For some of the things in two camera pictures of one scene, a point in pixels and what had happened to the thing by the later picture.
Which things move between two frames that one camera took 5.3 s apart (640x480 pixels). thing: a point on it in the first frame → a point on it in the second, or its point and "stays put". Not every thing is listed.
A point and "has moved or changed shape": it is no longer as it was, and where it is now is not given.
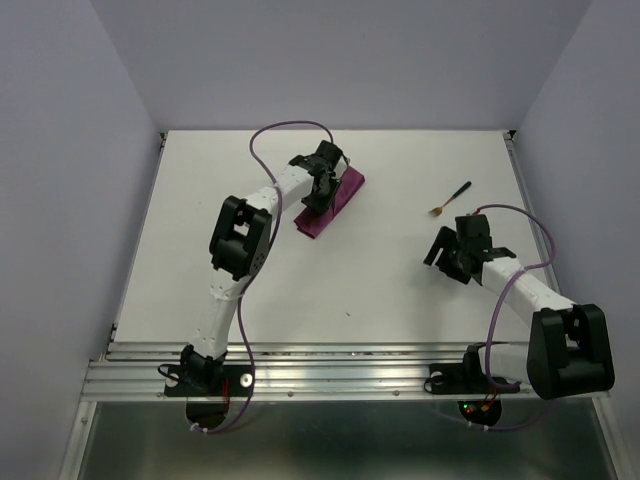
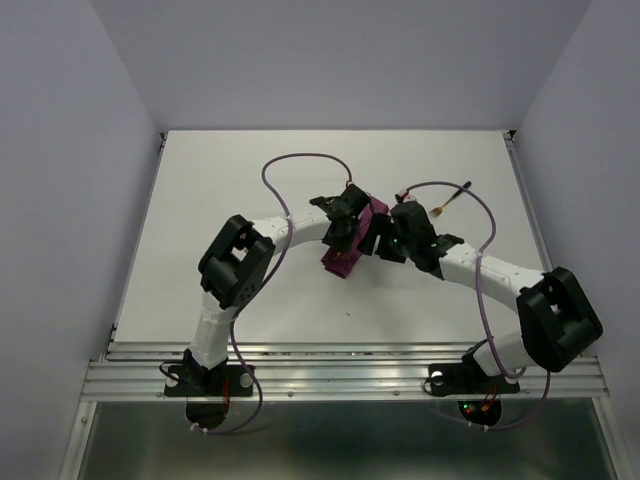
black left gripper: x=323 y=204 → x=344 y=244
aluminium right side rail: x=520 y=173 stays put
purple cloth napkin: x=312 y=220 has moved or changed shape
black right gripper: x=445 y=237 → x=379 y=225
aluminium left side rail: x=135 y=246 stays put
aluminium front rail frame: x=137 y=370 stays put
